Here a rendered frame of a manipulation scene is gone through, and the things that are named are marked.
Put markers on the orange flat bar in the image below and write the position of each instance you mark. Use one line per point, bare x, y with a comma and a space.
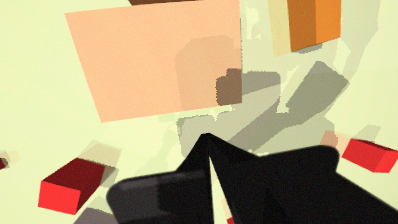
312, 22

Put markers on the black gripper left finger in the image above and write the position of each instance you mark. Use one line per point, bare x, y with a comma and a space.
189, 187

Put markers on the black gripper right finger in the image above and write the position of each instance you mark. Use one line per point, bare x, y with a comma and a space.
243, 176

